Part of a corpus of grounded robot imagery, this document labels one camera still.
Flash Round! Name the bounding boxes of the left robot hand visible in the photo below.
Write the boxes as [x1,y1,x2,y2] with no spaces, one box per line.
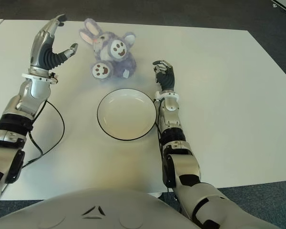
[28,13,79,72]

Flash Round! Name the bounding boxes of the purple plush bunny doll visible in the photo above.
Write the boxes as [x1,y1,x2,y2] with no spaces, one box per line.
[79,18,138,81]

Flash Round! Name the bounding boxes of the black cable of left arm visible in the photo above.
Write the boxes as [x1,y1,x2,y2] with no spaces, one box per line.
[0,99,65,198]

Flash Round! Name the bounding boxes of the grey robot torso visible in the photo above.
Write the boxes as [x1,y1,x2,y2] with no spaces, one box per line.
[0,187,196,229]

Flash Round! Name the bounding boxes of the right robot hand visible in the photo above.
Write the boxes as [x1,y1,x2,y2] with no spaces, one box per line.
[152,59,176,93]

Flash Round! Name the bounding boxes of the white plate with black rim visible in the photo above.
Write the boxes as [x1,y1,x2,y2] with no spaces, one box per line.
[97,88,157,141]

